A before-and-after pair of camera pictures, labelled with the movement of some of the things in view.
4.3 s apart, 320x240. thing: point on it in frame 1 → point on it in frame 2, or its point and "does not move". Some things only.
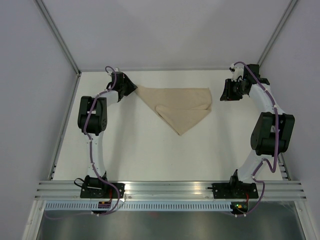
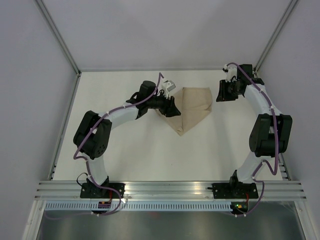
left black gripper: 132,87 → 172,111
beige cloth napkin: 180,108 does not move
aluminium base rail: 167,190 does not move
